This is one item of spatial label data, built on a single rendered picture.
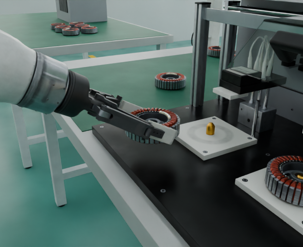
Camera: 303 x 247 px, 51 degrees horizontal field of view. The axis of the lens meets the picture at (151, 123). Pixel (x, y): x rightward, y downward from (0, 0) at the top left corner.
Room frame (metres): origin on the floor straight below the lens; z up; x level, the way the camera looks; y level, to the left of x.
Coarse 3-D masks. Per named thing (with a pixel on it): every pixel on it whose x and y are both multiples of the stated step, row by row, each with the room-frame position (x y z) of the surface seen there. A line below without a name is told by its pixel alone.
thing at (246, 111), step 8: (240, 104) 0.76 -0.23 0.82; (248, 104) 0.74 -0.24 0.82; (240, 112) 0.75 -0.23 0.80; (248, 112) 0.73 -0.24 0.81; (264, 112) 0.70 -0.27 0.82; (272, 112) 0.71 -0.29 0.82; (240, 120) 0.75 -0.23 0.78; (248, 120) 0.73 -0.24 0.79; (264, 120) 0.70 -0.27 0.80; (272, 120) 0.71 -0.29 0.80; (256, 128) 0.70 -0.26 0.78; (264, 128) 0.70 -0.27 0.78; (272, 128) 0.71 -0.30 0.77
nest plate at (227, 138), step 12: (204, 120) 0.74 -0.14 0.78; (216, 120) 0.74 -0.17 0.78; (180, 132) 0.67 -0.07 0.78; (192, 132) 0.67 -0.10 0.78; (204, 132) 0.67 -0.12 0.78; (216, 132) 0.67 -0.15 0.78; (228, 132) 0.67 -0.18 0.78; (240, 132) 0.67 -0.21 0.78; (192, 144) 0.61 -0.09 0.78; (204, 144) 0.61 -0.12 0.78; (216, 144) 0.61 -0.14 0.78; (228, 144) 0.61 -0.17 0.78; (240, 144) 0.61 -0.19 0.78; (252, 144) 0.63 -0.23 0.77; (204, 156) 0.57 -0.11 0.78; (216, 156) 0.58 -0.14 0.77
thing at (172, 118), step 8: (136, 112) 0.62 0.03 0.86; (144, 112) 0.62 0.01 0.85; (152, 112) 0.63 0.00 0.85; (160, 112) 0.62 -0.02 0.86; (168, 112) 0.62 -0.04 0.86; (152, 120) 0.60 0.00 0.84; (160, 120) 0.62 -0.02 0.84; (168, 120) 0.58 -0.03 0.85; (176, 120) 0.58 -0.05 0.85; (176, 128) 0.56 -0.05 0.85; (128, 136) 0.56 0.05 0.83; (136, 136) 0.55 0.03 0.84; (176, 136) 0.56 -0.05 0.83
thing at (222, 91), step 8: (224, 72) 0.71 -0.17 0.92; (232, 72) 0.69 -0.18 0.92; (224, 80) 0.71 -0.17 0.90; (232, 80) 0.68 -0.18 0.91; (240, 80) 0.66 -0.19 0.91; (248, 80) 0.67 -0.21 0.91; (256, 80) 0.68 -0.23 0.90; (216, 88) 0.70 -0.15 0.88; (224, 88) 0.70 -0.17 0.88; (232, 88) 0.68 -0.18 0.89; (240, 88) 0.66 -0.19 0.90; (248, 88) 0.67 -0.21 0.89; (256, 88) 0.68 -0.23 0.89; (264, 88) 0.69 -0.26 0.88; (224, 96) 0.67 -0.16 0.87; (232, 96) 0.65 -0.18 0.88; (240, 96) 0.67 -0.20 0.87; (264, 104) 0.71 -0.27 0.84
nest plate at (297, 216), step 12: (264, 168) 0.52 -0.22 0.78; (240, 180) 0.48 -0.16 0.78; (252, 180) 0.48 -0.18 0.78; (264, 180) 0.48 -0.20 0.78; (252, 192) 0.45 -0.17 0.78; (264, 192) 0.44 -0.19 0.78; (264, 204) 0.42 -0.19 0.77; (276, 204) 0.41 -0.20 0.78; (288, 204) 0.41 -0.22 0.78; (288, 216) 0.39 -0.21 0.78; (300, 216) 0.39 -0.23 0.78; (300, 228) 0.36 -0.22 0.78
